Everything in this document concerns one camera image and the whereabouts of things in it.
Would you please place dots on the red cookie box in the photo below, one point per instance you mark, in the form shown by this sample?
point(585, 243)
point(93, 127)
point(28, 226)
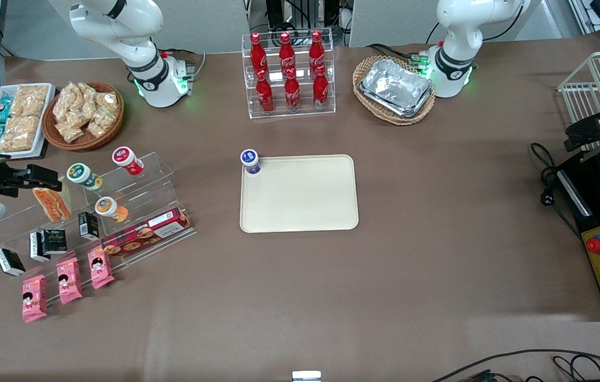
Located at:
point(140, 234)

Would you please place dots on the small black drink carton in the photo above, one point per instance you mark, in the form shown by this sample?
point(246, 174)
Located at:
point(56, 241)
point(87, 225)
point(10, 262)
point(37, 249)

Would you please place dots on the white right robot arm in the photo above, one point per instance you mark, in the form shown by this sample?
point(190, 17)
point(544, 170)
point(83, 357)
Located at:
point(140, 32)

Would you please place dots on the orange snack packet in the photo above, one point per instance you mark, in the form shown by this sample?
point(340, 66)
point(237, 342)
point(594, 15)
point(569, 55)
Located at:
point(53, 207)

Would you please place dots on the clear bagged puffed snack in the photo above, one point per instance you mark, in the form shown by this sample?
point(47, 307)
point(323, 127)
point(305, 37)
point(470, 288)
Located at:
point(97, 126)
point(83, 95)
point(70, 130)
point(63, 103)
point(108, 101)

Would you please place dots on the wrapped rice cracker pack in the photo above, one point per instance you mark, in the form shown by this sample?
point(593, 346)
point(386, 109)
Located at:
point(18, 132)
point(30, 101)

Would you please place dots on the brown wicker basket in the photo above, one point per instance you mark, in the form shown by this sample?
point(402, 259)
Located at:
point(87, 143)

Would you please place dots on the orange lid cup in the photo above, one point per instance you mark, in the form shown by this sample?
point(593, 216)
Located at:
point(105, 206)

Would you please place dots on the clear acrylic stepped shelf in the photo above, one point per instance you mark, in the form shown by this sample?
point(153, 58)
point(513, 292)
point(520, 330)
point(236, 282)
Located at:
point(156, 180)

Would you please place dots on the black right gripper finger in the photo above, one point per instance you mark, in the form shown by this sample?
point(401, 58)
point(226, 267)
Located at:
point(45, 178)

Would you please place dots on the green lid cup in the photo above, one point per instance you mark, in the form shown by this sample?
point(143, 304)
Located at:
point(79, 172)

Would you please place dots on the stacked aluminium foil trays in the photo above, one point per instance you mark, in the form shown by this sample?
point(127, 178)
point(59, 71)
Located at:
point(395, 85)

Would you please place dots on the pink cartoon snack pack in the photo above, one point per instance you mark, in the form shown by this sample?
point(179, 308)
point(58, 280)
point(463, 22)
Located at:
point(34, 300)
point(69, 281)
point(101, 268)

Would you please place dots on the silver metal bar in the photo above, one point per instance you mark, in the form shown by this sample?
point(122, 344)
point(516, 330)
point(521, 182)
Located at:
point(597, 155)

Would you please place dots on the red lid cup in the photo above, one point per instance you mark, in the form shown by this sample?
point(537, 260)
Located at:
point(125, 157)

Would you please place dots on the beige plastic serving tray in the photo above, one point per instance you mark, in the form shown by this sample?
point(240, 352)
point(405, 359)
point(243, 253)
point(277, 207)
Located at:
point(300, 196)

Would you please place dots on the clear acrylic bottle rack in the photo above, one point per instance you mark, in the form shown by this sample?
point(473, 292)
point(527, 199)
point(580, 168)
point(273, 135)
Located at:
point(302, 112)

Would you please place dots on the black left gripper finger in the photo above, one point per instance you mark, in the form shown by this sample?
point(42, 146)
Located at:
point(585, 138)
point(594, 120)

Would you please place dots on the small circuit board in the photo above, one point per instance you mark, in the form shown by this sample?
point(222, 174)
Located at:
point(483, 378)

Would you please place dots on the red mushroom stop button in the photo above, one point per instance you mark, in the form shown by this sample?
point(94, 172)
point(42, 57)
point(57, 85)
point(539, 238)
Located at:
point(593, 244)

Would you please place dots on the red cola bottle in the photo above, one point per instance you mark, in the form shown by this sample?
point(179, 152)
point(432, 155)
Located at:
point(265, 95)
point(316, 51)
point(286, 53)
point(320, 91)
point(292, 94)
point(258, 55)

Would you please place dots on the black background equipment rack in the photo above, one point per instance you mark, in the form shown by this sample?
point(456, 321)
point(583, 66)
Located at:
point(279, 13)

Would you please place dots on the light wicker basket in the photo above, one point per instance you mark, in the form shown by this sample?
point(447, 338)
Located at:
point(385, 119)

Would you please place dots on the black tray sealing machine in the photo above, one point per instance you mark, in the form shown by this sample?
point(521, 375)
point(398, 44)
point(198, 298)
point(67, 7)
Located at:
point(597, 207)

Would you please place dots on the blue lid yoghurt cup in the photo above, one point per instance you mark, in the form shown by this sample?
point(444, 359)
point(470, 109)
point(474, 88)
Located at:
point(250, 159)

